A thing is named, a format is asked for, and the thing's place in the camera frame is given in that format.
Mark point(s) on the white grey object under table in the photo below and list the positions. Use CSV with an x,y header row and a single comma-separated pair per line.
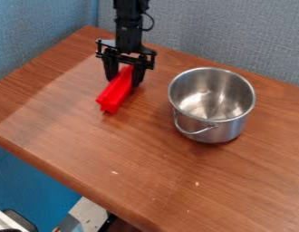
x,y
85,217

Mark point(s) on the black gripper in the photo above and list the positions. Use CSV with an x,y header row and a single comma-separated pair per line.
x,y
125,49

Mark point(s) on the red plastic block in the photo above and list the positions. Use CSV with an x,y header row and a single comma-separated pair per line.
x,y
114,93

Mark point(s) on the black white object bottom left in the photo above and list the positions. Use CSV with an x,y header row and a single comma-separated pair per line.
x,y
13,222

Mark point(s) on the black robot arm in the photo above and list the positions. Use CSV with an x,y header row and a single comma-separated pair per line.
x,y
132,9

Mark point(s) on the stainless steel pot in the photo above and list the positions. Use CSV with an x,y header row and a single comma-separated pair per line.
x,y
212,100

